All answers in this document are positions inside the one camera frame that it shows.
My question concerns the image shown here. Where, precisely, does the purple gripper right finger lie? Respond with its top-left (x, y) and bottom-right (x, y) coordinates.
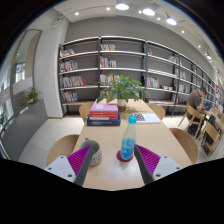
top-left (133, 144), bottom-right (183, 186)

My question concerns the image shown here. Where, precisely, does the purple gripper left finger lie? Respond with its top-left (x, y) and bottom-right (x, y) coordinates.
top-left (44, 144), bottom-right (96, 187)

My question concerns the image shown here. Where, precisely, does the clear plastic water bottle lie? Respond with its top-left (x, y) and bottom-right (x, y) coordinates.
top-left (120, 115), bottom-right (137, 161)

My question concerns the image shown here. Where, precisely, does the patterned ceramic cup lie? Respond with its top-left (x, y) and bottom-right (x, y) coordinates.
top-left (80, 138), bottom-right (102, 166)

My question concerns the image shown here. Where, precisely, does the wooden chair near left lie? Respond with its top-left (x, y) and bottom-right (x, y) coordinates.
top-left (46, 135), bottom-right (79, 165)

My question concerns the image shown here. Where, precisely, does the red round coaster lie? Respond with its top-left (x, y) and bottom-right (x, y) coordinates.
top-left (116, 150), bottom-right (133, 162)

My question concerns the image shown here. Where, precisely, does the wooden chair near right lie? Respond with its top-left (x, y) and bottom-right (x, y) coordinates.
top-left (170, 128), bottom-right (199, 164)

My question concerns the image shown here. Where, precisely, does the open magazine on table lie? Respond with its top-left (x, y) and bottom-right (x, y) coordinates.
top-left (134, 113), bottom-right (161, 124)

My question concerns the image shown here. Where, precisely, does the wooden chair far left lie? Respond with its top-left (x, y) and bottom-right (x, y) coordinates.
top-left (79, 102), bottom-right (93, 121)

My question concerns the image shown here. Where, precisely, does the stack of red blue books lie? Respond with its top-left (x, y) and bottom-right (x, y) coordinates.
top-left (87, 103), bottom-right (120, 126)

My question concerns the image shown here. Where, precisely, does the wooden chair far right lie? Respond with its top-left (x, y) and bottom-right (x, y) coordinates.
top-left (148, 103), bottom-right (166, 119)

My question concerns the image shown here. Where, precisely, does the wooden slatted chair behind person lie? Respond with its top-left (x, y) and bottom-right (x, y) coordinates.
top-left (183, 105), bottom-right (204, 138)

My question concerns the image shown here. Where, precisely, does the wooden slatted chair right front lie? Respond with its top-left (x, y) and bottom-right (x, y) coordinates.
top-left (201, 122), bottom-right (221, 156)

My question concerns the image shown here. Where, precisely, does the green potted plant white pot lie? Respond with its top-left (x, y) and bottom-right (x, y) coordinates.
top-left (96, 74), bottom-right (149, 112)

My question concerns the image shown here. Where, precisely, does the seated person brown shirt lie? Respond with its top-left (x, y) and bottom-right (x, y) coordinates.
top-left (187, 86), bottom-right (207, 135)

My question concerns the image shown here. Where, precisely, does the potted plant by window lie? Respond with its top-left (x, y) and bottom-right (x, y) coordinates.
top-left (26, 88), bottom-right (41, 104)

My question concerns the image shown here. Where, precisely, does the large grey bookshelf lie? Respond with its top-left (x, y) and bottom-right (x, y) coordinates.
top-left (58, 36), bottom-right (222, 115)

